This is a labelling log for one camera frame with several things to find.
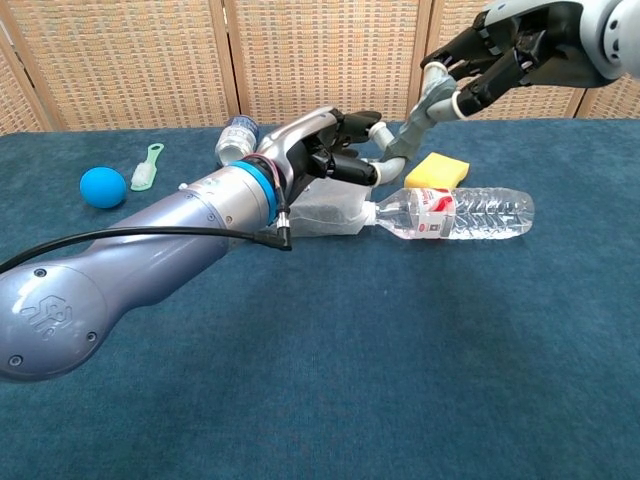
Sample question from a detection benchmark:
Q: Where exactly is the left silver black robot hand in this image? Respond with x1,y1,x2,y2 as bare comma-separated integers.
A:
255,105,407,202

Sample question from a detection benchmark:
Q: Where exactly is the grey-green cloth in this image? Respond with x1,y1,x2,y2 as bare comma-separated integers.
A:
382,63,459,164

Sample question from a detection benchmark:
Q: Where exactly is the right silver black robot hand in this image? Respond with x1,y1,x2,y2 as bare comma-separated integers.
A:
419,0,602,122

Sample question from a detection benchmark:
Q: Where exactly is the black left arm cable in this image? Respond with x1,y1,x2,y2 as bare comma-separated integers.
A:
0,207,294,274

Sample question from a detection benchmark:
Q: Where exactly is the yellow sponge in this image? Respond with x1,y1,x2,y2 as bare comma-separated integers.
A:
403,152,472,191

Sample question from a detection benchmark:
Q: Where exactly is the silver and blue can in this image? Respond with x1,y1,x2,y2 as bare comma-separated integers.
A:
214,115,260,166

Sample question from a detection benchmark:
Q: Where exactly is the blue velvet table cloth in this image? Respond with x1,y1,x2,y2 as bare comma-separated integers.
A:
0,117,640,480

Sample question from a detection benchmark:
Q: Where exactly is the translucent bag with QR sticker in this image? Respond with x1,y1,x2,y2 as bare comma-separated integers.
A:
285,179,380,239

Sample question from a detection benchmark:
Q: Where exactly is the clear plastic water bottle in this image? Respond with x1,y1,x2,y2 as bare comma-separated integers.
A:
363,186,536,242

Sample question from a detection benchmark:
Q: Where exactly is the green brush with white bristles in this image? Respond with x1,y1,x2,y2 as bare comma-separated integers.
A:
130,143,165,192

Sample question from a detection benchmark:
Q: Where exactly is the blue rubber ball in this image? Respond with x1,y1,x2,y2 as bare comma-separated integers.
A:
79,166,127,209

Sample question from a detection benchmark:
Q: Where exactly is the woven rattan folding screen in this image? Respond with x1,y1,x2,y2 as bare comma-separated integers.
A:
0,0,640,135

